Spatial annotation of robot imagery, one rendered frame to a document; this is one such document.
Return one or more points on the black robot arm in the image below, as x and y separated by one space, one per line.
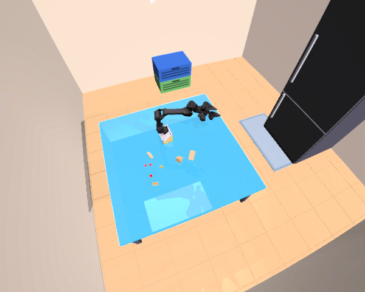
185 111

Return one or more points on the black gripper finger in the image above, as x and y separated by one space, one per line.
215 114
210 107

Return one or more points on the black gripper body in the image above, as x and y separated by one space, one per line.
203 108

